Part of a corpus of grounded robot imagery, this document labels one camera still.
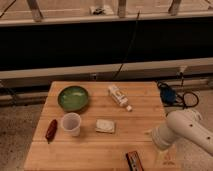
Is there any black floor cable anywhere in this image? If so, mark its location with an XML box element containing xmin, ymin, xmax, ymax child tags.
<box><xmin>156</xmin><ymin>80</ymin><xmax>200</xmax><ymax>110</ymax></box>

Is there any blue power adapter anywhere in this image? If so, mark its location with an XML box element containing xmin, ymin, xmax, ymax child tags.
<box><xmin>160</xmin><ymin>88</ymin><xmax>176</xmax><ymax>105</ymax></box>

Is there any translucent plastic cup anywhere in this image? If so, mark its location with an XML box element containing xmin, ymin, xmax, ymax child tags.
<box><xmin>61</xmin><ymin>113</ymin><xmax>81</xmax><ymax>137</ymax></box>

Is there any white plastic bottle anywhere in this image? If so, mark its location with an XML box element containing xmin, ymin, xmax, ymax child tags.
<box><xmin>108</xmin><ymin>84</ymin><xmax>132</xmax><ymax>112</ymax></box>

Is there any green bowl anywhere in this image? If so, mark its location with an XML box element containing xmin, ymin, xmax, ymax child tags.
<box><xmin>57</xmin><ymin>86</ymin><xmax>89</xmax><ymax>112</ymax></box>

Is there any white folded cloth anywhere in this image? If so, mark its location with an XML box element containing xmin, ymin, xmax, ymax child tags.
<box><xmin>96</xmin><ymin>119</ymin><xmax>115</xmax><ymax>133</ymax></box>

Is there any dark red chili pepper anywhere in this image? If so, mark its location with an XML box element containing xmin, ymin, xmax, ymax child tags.
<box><xmin>45</xmin><ymin>119</ymin><xmax>57</xmax><ymax>143</ymax></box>

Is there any black hanging cable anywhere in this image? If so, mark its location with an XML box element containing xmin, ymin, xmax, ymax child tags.
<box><xmin>111</xmin><ymin>9</ymin><xmax>141</xmax><ymax>81</ymax></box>

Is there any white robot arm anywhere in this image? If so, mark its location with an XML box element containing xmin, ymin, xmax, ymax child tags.
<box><xmin>145</xmin><ymin>109</ymin><xmax>213</xmax><ymax>163</ymax></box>

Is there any black eraser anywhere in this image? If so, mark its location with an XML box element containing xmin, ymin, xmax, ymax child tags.
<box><xmin>126</xmin><ymin>151</ymin><xmax>144</xmax><ymax>171</ymax></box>

